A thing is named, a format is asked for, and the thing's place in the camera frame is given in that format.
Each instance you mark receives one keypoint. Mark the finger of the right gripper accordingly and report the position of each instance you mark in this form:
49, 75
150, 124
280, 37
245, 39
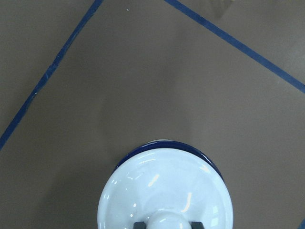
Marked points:
197, 225
139, 225

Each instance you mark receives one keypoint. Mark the white ceramic lid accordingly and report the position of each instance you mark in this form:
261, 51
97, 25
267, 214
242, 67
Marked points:
166, 189

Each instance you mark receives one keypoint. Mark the white enamel mug blue rim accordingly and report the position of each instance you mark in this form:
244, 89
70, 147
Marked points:
158, 144

